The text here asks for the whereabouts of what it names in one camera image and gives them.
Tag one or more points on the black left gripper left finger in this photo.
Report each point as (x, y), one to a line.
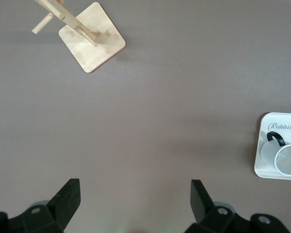
(65, 201)

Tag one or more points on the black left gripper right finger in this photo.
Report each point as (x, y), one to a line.
(201, 204)

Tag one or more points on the wooden cup rack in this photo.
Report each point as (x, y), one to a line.
(94, 53)

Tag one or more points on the white tray with Rabbit print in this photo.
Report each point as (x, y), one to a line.
(266, 167)

